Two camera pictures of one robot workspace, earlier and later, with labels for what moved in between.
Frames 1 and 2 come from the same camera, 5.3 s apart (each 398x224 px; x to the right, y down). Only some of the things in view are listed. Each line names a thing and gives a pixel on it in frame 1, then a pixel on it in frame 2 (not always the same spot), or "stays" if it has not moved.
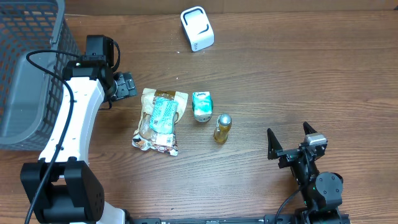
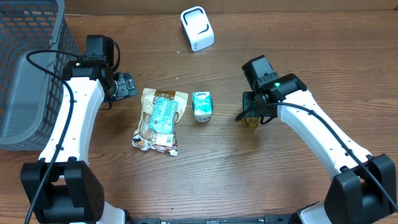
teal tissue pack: [203, 106] stays
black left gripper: [127, 85] stays
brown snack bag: [159, 111] stays
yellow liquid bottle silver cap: [224, 123] -> [252, 122]
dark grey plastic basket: [31, 99] stays
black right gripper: [292, 154] -> [249, 106]
